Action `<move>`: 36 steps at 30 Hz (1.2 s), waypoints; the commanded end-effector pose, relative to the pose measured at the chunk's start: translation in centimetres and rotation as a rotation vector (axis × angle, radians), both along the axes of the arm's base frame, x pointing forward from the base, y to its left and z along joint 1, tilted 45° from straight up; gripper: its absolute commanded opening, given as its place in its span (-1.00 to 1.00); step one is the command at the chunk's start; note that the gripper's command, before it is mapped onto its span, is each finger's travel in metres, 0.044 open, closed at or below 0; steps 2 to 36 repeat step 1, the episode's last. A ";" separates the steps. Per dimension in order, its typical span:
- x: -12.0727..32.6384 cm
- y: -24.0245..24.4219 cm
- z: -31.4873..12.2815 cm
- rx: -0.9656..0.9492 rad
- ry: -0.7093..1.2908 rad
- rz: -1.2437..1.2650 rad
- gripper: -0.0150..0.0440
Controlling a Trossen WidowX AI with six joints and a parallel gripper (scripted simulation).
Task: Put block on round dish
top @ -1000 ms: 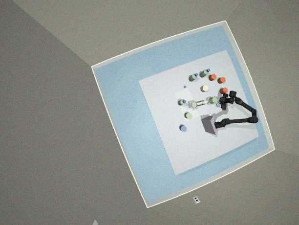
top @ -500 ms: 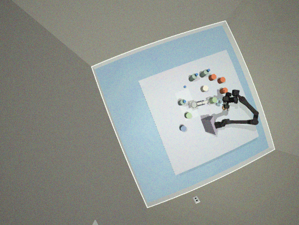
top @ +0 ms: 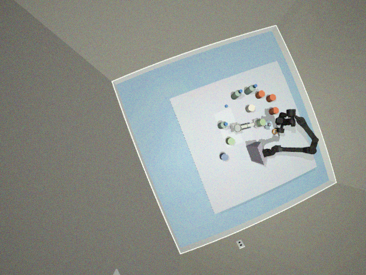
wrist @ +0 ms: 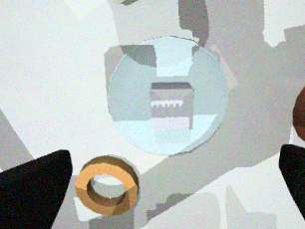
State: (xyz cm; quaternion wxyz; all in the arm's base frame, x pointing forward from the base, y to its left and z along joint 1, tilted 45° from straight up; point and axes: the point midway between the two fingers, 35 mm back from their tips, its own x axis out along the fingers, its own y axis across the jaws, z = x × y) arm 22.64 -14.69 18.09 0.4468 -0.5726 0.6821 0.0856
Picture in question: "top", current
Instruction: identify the dark blue cylinder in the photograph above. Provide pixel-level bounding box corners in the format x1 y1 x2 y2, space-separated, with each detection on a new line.
219 153 228 161

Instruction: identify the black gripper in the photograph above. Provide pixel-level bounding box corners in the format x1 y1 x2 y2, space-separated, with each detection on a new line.
275 112 286 133

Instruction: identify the grey cylinder with cream top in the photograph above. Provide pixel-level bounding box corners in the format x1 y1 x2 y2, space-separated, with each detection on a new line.
246 104 255 112

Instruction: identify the brown cylinder with orange top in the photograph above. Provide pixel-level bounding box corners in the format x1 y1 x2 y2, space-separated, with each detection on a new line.
266 94 276 102
269 107 279 115
255 90 265 99

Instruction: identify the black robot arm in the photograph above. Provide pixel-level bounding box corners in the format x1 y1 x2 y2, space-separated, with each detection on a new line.
262 109 319 157

